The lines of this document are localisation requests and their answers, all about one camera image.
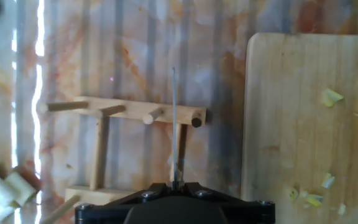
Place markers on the wooden cutting board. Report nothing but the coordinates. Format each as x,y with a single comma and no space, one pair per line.
275,124

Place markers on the orange white marbled mat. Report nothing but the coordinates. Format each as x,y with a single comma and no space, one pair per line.
120,56

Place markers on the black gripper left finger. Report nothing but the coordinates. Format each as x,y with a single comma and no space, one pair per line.
104,211

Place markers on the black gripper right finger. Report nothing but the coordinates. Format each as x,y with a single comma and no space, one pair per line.
247,213

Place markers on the small green scallion slice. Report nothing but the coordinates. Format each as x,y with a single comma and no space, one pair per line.
314,200
328,181
331,97
341,209
293,193

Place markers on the wooden peg rack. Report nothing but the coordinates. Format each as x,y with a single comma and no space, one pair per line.
135,109

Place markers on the steel cleaver knife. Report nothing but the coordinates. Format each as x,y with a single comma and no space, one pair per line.
174,124

